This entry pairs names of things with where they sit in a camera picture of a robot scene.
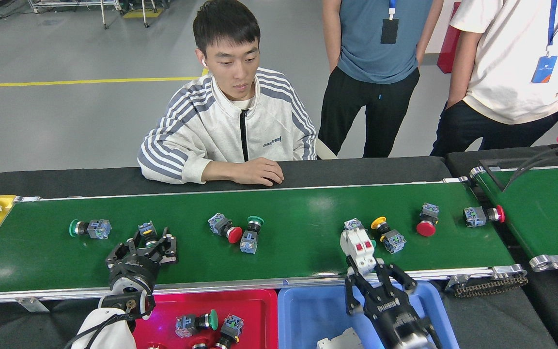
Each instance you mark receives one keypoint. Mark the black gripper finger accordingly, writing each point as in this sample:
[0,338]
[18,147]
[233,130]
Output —
[400,281]
[356,293]
[119,253]
[168,249]

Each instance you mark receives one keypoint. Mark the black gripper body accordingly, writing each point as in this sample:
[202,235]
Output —
[395,315]
[136,271]

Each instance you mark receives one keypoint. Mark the yellow push button switch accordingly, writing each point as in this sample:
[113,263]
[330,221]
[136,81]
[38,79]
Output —
[394,241]

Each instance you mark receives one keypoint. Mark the white circuit breaker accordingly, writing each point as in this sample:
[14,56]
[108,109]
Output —
[359,249]
[339,341]

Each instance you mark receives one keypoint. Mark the person's left forearm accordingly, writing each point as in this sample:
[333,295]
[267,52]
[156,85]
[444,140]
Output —
[429,34]

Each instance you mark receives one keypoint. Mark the person's right forearm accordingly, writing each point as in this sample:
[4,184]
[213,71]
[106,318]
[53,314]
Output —
[463,68]
[331,34]

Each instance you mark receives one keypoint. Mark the blue plastic tray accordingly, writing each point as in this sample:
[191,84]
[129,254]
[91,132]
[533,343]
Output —
[308,310]

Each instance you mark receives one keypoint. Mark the long green conveyor belt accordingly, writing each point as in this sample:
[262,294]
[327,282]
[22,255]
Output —
[303,213]

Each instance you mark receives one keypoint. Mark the red plastic tray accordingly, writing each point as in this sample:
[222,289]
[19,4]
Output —
[255,310]

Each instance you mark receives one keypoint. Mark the seated person's right hand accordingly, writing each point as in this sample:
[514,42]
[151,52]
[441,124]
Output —
[259,172]

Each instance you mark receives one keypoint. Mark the seated person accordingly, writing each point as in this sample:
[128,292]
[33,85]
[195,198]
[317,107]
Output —
[201,135]

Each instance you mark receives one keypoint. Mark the red cabinet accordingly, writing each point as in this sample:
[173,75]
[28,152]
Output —
[448,53]

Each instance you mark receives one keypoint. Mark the standing person with blue badge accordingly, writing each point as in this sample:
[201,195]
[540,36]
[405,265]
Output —
[506,72]

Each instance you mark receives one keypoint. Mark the white wheeled stand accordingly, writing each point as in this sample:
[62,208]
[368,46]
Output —
[103,17]

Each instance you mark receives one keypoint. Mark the standing person with black badge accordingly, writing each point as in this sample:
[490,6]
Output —
[371,43]

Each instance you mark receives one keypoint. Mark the black badge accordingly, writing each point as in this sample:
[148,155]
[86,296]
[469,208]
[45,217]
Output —
[389,31]

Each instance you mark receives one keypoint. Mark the blue badge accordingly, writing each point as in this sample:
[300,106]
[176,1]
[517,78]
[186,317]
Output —
[544,69]

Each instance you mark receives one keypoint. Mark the green conveyor with black frame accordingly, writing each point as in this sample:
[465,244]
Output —
[545,218]

